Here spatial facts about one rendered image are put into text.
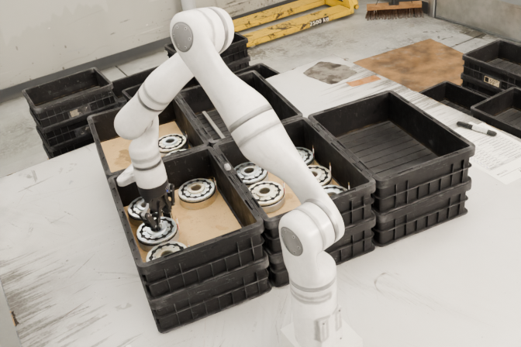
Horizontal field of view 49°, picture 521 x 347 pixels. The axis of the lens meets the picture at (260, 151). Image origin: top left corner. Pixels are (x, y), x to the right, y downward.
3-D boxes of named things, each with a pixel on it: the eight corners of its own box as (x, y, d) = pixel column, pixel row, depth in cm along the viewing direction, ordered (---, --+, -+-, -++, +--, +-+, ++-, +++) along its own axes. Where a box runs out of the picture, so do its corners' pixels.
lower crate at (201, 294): (275, 293, 143) (270, 259, 136) (160, 340, 134) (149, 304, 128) (222, 207, 174) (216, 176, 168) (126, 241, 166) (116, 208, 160)
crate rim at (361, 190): (378, 190, 140) (378, 183, 138) (267, 231, 131) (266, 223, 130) (305, 121, 172) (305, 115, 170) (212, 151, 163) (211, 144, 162)
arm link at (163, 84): (159, 75, 128) (129, 83, 122) (220, -6, 110) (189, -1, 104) (181, 108, 127) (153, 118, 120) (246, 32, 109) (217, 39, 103)
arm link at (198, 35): (181, 1, 101) (253, 122, 100) (217, -4, 108) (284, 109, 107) (156, 30, 108) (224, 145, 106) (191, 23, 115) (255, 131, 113)
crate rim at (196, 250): (267, 231, 131) (265, 223, 130) (140, 277, 123) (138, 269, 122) (212, 151, 163) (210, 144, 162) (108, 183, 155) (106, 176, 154)
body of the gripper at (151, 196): (155, 190, 134) (163, 221, 139) (173, 170, 140) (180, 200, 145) (129, 185, 137) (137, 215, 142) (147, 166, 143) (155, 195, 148)
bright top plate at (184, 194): (218, 196, 153) (218, 194, 153) (181, 205, 152) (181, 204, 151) (211, 176, 162) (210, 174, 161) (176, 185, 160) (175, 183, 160)
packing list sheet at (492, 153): (560, 158, 176) (560, 156, 176) (509, 187, 167) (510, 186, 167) (474, 119, 201) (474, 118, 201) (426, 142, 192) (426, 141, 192)
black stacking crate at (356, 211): (377, 221, 145) (377, 184, 139) (271, 261, 137) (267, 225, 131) (307, 149, 176) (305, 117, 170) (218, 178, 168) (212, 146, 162)
